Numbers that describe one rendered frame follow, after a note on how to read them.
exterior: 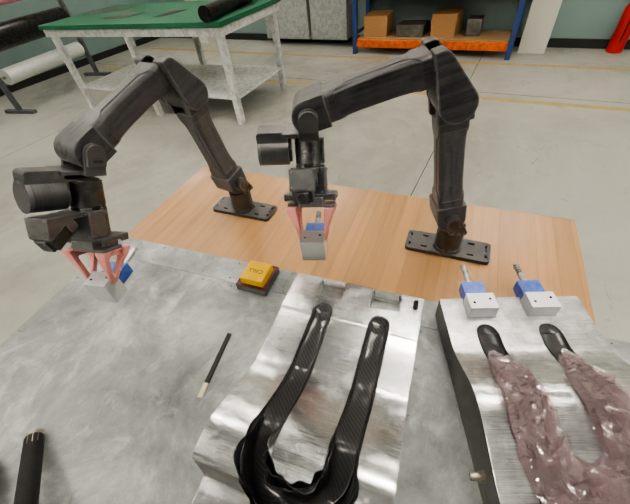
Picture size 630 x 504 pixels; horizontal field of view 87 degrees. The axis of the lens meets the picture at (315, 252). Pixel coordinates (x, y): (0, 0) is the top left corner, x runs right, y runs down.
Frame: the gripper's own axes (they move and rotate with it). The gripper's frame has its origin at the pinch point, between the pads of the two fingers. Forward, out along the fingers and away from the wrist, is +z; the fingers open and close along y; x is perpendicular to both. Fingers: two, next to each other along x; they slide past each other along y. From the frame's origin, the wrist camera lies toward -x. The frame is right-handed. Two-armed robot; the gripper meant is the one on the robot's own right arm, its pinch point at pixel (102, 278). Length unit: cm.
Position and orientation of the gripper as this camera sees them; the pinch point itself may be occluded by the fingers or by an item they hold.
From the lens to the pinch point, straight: 79.9
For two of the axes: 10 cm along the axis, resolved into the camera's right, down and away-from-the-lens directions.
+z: -0.1, 9.6, 2.9
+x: 2.1, -2.8, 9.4
